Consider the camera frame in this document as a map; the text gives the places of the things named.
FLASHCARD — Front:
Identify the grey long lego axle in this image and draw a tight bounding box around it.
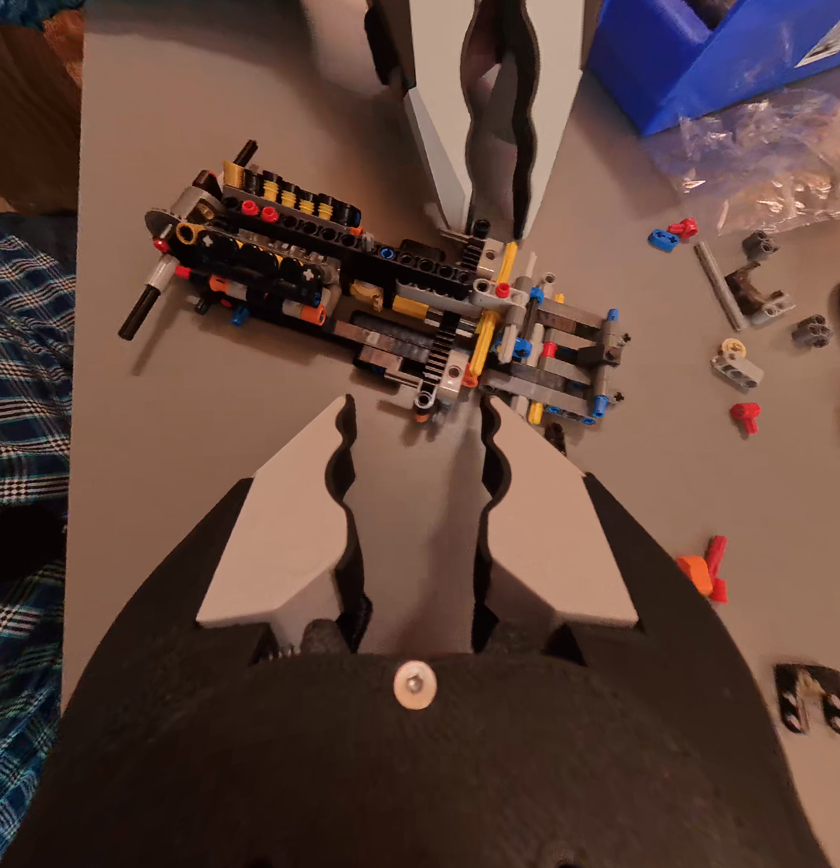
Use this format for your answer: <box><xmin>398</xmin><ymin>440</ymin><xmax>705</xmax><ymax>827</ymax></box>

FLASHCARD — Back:
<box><xmin>693</xmin><ymin>242</ymin><xmax>746</xmax><ymax>332</ymax></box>

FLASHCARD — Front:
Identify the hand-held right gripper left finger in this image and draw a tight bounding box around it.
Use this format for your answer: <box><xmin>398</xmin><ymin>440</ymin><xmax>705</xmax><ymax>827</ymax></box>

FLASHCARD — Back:
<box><xmin>195</xmin><ymin>393</ymin><xmax>371</xmax><ymax>652</ymax></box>

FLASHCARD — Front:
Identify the black body strap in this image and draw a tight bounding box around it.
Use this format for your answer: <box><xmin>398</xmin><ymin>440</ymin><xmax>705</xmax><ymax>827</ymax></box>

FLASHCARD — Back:
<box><xmin>0</xmin><ymin>502</ymin><xmax>70</xmax><ymax>585</ymax></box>

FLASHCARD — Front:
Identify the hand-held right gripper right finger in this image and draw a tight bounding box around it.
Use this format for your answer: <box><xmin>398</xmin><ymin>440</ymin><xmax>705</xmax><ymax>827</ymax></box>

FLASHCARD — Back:
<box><xmin>471</xmin><ymin>395</ymin><xmax>641</xmax><ymax>653</ymax></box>

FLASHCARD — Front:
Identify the light grey lego connector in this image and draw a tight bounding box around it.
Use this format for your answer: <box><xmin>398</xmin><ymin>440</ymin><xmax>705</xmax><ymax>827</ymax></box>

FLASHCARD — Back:
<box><xmin>710</xmin><ymin>353</ymin><xmax>765</xmax><ymax>392</ymax></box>

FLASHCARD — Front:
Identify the dark grey double lego connector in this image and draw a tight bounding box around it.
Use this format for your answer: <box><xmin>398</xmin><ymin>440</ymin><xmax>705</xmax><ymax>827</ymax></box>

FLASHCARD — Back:
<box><xmin>792</xmin><ymin>315</ymin><xmax>835</xmax><ymax>349</ymax></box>

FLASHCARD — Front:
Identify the orange lego block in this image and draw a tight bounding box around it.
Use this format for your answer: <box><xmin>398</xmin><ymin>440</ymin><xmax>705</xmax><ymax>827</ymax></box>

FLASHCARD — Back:
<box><xmin>674</xmin><ymin>555</ymin><xmax>717</xmax><ymax>598</ymax></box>

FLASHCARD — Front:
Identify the black u-shaped lego bracket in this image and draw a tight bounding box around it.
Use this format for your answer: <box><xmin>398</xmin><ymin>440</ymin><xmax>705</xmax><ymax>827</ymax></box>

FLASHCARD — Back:
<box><xmin>724</xmin><ymin>261</ymin><xmax>784</xmax><ymax>320</ymax></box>

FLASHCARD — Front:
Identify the blue plastic bin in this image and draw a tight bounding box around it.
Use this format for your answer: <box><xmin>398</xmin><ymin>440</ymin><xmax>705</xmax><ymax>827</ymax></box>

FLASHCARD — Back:
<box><xmin>586</xmin><ymin>0</ymin><xmax>840</xmax><ymax>138</ymax></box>

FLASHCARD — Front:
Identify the clear empty plastic bag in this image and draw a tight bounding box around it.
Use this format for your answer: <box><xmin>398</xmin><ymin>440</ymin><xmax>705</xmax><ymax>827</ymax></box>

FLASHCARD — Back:
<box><xmin>647</xmin><ymin>88</ymin><xmax>840</xmax><ymax>236</ymax></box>

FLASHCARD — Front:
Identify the light grey short lego beam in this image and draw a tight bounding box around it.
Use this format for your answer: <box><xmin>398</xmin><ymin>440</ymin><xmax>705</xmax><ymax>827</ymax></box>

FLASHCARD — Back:
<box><xmin>752</xmin><ymin>292</ymin><xmax>798</xmax><ymax>330</ymax></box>

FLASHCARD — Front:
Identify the lego car chassis model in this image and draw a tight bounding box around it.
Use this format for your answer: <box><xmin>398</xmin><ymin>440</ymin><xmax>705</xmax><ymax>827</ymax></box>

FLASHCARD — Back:
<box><xmin>117</xmin><ymin>139</ymin><xmax>631</xmax><ymax>435</ymax></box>

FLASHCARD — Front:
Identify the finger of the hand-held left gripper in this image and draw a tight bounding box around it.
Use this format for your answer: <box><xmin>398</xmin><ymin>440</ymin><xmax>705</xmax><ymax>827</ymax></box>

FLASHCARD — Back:
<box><xmin>507</xmin><ymin>0</ymin><xmax>587</xmax><ymax>241</ymax></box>
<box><xmin>403</xmin><ymin>0</ymin><xmax>493</xmax><ymax>235</ymax></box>

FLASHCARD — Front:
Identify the black lego frame piece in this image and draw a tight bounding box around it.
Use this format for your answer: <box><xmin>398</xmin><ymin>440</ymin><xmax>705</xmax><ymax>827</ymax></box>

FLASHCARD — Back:
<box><xmin>773</xmin><ymin>663</ymin><xmax>840</xmax><ymax>737</ymax></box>

